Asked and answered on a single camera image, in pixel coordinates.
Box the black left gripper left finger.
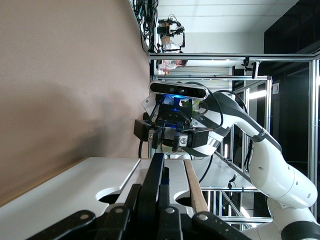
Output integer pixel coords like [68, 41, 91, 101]
[27, 183, 143, 240]

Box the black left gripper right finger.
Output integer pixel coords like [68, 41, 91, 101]
[157, 167, 252, 240]

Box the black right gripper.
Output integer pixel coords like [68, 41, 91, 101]
[133, 99, 210, 152]

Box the wooden drawer cabinet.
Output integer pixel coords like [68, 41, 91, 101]
[0, 156, 210, 215]

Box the white light tube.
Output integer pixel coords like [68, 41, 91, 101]
[246, 89, 267, 98]

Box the brown table cover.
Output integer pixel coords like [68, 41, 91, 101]
[0, 0, 157, 208]

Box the black panel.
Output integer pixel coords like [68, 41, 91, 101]
[263, 0, 320, 55]

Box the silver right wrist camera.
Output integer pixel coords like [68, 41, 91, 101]
[149, 81, 209, 101]

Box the long black right arm cable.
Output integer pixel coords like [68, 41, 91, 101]
[197, 153, 214, 187]

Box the short black right wrist cable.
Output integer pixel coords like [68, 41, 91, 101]
[186, 81, 225, 132]

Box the white drawer without handle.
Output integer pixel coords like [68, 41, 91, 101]
[0, 156, 142, 240]

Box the black strap on right arm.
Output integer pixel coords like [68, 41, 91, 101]
[252, 126, 271, 145]

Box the aluminium cage frame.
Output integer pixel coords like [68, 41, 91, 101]
[148, 52, 320, 226]

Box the black device with cables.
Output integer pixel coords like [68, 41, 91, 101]
[157, 14, 186, 54]

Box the black camera on frame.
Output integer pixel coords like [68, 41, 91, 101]
[251, 61, 260, 80]

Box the hanging black cable bundle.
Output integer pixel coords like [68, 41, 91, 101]
[129, 0, 161, 53]

